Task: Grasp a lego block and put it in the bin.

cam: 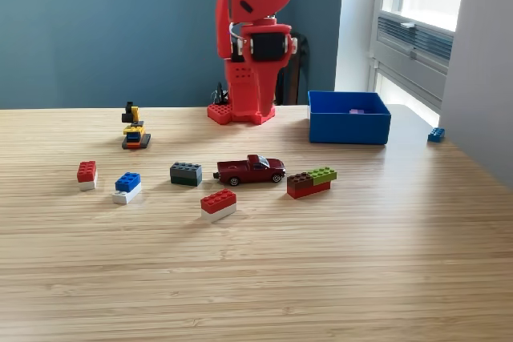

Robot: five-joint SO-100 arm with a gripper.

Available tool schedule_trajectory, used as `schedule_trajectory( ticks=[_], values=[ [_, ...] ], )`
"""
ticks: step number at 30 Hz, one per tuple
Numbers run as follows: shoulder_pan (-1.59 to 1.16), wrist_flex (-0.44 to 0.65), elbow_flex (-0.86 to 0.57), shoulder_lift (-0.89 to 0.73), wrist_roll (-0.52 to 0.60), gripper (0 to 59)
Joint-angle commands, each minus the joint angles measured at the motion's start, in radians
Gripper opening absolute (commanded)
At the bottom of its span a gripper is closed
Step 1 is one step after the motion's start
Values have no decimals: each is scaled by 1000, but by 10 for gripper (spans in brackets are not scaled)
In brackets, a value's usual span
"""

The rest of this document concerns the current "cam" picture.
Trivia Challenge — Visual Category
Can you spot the black cable bundle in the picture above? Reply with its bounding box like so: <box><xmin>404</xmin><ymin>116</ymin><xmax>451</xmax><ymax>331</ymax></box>
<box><xmin>211</xmin><ymin>82</ymin><xmax>229</xmax><ymax>105</ymax></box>

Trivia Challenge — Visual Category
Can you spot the grey brick stack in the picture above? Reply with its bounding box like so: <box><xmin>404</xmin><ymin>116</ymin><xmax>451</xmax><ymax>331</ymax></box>
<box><xmin>169</xmin><ymin>162</ymin><xmax>203</xmax><ymax>187</ymax></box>

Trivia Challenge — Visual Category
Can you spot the blue plastic bin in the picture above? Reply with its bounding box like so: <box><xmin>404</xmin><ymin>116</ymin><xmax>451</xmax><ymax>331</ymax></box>
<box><xmin>307</xmin><ymin>91</ymin><xmax>392</xmax><ymax>146</ymax></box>

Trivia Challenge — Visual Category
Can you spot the small red white brick stack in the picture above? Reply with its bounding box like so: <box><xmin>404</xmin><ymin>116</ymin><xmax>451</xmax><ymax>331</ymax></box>
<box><xmin>76</xmin><ymin>160</ymin><xmax>99</xmax><ymax>191</ymax></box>

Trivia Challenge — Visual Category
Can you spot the blue white brick stack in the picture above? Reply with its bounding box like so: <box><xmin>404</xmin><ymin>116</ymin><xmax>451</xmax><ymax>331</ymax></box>
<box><xmin>111</xmin><ymin>171</ymin><xmax>143</xmax><ymax>204</ymax></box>

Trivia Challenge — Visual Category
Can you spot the dark folded chair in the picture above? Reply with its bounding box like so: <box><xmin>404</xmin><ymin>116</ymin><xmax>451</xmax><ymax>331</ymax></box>
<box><xmin>276</xmin><ymin>31</ymin><xmax>310</xmax><ymax>106</ymax></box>

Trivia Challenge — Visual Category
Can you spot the long red white brick stack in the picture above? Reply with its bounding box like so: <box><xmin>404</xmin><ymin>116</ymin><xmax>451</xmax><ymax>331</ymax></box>
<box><xmin>200</xmin><ymin>188</ymin><xmax>237</xmax><ymax>224</ymax></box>

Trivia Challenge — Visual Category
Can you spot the dark red toy pickup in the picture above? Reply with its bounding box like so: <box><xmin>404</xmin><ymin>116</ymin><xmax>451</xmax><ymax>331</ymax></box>
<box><xmin>212</xmin><ymin>153</ymin><xmax>287</xmax><ymax>187</ymax></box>

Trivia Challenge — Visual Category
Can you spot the brown green red brick stack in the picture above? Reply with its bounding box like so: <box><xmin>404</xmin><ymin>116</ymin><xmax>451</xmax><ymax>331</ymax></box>
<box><xmin>286</xmin><ymin>166</ymin><xmax>338</xmax><ymax>199</ymax></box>

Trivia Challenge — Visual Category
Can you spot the yellow toy digger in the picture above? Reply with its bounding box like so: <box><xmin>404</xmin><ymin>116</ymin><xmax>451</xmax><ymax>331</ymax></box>
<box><xmin>121</xmin><ymin>101</ymin><xmax>152</xmax><ymax>151</ymax></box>

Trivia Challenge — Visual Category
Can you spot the grey slatted window vent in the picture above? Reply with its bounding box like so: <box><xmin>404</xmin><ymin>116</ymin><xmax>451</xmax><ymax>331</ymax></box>
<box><xmin>376</xmin><ymin>13</ymin><xmax>456</xmax><ymax>65</ymax></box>

